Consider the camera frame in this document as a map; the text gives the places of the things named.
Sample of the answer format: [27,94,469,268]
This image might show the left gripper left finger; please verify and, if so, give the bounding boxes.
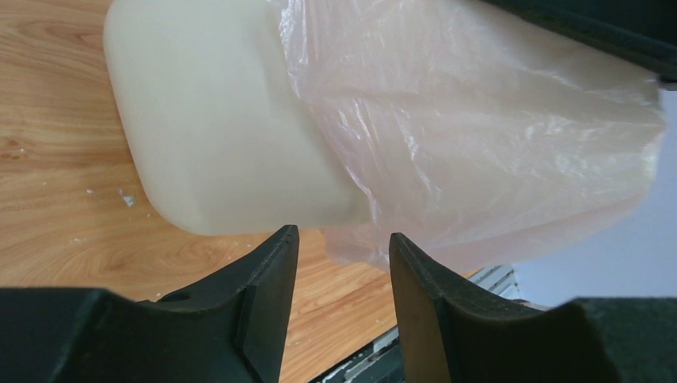
[1,225,299,382]

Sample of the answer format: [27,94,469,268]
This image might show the beige plastic trash bin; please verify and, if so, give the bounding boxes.
[103,1,370,235]

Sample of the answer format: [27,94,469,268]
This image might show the pink plastic trash bag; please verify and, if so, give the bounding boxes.
[272,1,666,271]

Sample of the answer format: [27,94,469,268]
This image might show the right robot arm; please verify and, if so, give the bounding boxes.
[490,0,676,90]

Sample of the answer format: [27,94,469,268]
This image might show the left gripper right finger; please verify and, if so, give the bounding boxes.
[390,233,676,382]

